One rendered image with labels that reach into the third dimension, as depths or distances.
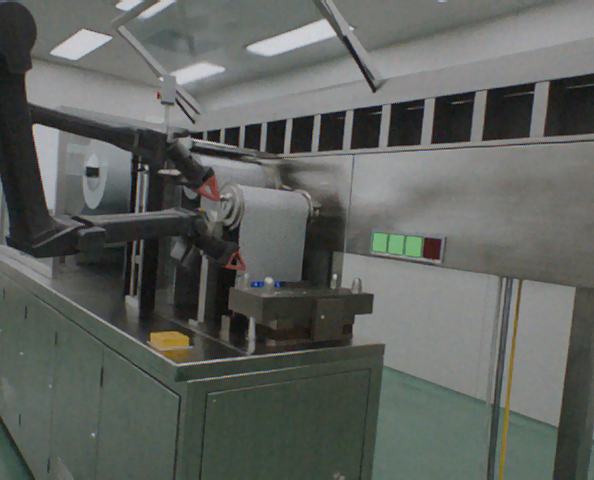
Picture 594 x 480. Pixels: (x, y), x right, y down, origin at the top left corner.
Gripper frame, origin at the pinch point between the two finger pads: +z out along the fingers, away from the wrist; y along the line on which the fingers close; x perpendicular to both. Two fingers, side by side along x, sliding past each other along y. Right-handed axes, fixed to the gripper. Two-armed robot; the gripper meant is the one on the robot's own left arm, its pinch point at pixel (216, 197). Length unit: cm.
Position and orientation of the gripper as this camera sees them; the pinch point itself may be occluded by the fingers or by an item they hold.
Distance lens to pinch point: 154.8
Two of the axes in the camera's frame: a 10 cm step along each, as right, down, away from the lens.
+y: 5.8, 1.3, -8.0
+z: 5.5, 6.7, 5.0
